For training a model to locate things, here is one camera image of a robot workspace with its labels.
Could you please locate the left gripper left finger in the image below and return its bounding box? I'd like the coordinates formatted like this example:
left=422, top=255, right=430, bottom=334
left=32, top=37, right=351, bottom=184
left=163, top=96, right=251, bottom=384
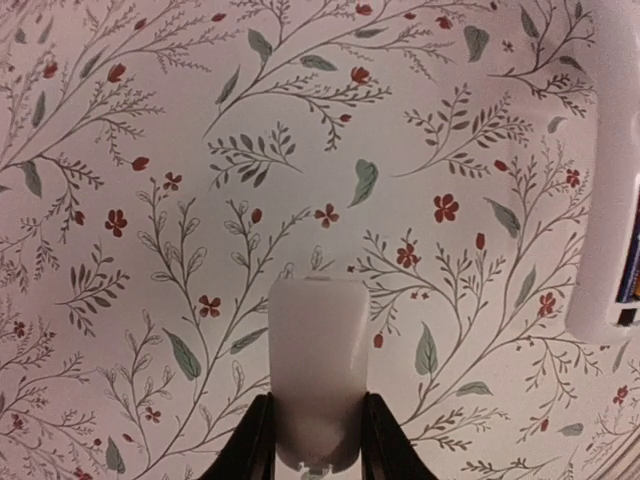
left=199, top=393, right=275, bottom=480

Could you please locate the white battery compartment cover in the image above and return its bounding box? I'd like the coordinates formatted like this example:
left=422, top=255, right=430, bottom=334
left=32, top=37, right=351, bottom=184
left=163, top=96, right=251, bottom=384
left=268, top=278, right=370, bottom=473

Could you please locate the white remote control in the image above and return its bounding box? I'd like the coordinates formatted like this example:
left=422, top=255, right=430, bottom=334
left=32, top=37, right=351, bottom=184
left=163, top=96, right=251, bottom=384
left=565, top=1, right=639, bottom=344

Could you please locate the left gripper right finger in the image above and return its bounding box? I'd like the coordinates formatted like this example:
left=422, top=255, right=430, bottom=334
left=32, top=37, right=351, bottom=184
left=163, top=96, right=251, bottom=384
left=362, top=393, right=437, bottom=480

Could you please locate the black battery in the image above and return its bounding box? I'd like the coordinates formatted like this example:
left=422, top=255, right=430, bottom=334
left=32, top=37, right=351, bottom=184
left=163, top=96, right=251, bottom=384
left=616, top=219, right=639, bottom=303

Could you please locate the floral patterned table mat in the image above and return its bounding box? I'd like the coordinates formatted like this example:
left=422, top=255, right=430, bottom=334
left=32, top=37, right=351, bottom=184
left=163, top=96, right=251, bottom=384
left=1, top=1, right=639, bottom=479

